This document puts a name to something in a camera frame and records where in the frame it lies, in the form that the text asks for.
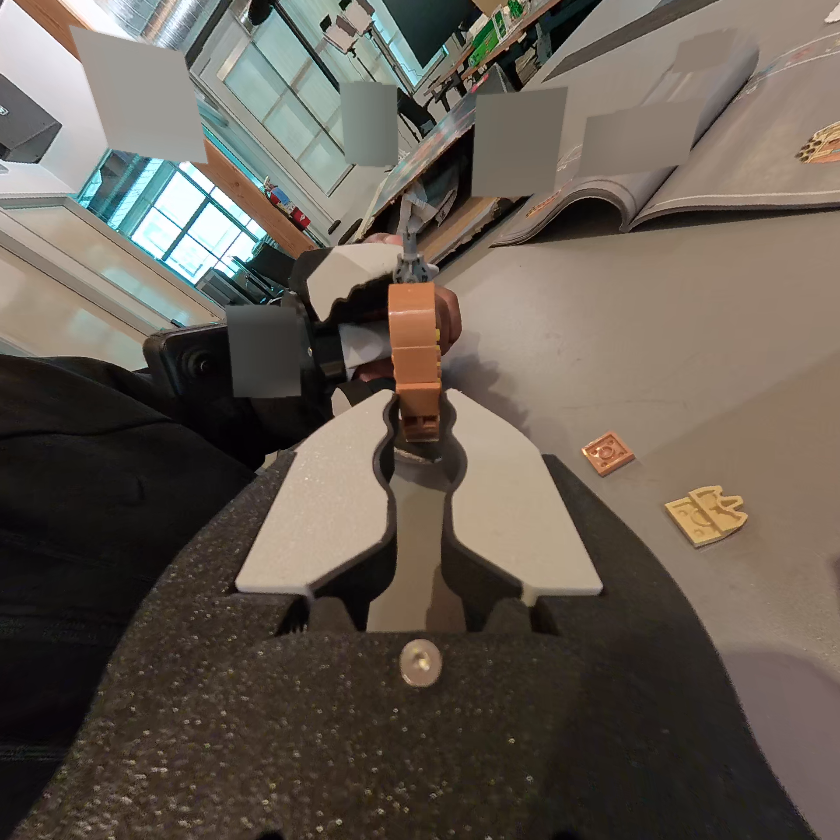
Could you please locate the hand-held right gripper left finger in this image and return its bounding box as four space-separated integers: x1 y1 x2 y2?
235 390 401 599

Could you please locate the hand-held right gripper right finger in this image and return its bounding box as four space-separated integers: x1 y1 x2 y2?
443 387 605 603

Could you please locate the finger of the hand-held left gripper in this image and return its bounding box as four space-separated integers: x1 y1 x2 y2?
305 243 411 324

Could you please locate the brown lego assembly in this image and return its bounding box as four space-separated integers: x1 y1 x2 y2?
386 230 448 462

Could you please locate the orange square lego plate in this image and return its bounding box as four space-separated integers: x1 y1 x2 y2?
581 430 637 479

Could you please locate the tan lego piece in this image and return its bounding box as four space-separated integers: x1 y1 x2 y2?
664 486 749 547

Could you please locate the person's left hand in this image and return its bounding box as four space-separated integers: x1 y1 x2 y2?
354 233 463 385

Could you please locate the clear plastic bag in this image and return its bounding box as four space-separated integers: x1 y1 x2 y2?
394 165 462 238

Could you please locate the cardboard box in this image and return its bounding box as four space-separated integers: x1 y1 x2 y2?
360 117 521 265

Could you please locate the black office chair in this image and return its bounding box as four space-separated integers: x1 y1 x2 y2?
395 87 438 143

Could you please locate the green box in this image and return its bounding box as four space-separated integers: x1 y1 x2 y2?
468 12 511 68

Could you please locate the black speaker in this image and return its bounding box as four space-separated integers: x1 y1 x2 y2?
0 72 64 166

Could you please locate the grey instruction booklet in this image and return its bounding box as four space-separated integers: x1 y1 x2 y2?
491 0 840 248

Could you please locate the black wall monitor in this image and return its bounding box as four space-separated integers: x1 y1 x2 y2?
379 0 488 68

